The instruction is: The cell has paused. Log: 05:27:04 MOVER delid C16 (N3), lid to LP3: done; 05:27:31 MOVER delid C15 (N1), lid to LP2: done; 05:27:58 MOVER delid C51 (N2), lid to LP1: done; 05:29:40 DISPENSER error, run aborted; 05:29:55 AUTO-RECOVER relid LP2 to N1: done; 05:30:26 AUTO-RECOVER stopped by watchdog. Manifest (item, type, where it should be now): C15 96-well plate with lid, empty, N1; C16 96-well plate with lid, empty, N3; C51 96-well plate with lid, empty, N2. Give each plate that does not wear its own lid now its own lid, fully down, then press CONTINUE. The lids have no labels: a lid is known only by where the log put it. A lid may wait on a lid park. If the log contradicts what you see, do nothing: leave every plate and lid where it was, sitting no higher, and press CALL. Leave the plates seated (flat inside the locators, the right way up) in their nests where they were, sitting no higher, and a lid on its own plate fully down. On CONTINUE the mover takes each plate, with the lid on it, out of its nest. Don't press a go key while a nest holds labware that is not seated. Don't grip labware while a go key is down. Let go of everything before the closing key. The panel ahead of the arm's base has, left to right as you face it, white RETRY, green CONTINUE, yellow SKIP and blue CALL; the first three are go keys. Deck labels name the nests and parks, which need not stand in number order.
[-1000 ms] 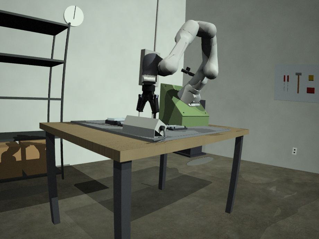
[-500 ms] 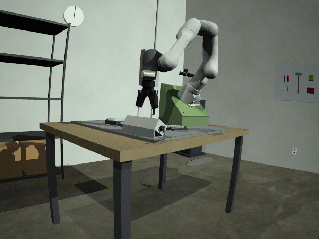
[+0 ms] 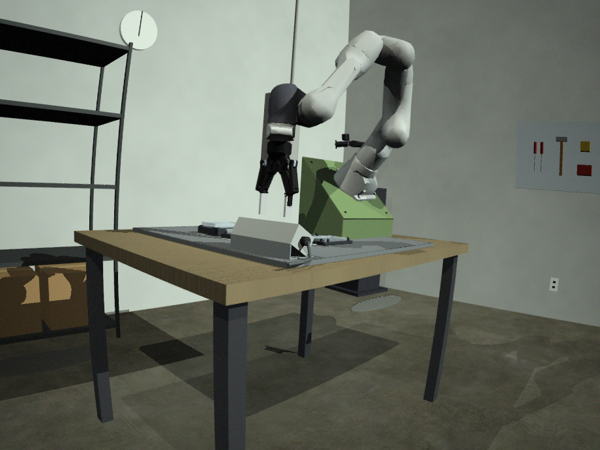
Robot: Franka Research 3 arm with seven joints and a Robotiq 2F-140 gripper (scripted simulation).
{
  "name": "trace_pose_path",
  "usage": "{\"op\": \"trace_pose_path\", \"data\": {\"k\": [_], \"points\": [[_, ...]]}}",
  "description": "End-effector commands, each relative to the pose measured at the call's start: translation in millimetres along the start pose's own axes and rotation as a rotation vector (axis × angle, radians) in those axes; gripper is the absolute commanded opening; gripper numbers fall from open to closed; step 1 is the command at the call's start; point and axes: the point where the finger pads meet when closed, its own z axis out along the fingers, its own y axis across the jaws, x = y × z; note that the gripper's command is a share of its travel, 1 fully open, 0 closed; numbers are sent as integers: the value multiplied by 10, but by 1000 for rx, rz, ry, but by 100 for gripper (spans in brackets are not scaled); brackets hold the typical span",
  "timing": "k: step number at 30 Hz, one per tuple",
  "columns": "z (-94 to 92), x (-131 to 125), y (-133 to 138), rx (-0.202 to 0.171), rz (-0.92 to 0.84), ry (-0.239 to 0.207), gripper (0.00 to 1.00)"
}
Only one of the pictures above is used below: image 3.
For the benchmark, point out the white button panel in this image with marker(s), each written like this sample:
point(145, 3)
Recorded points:
point(279, 239)

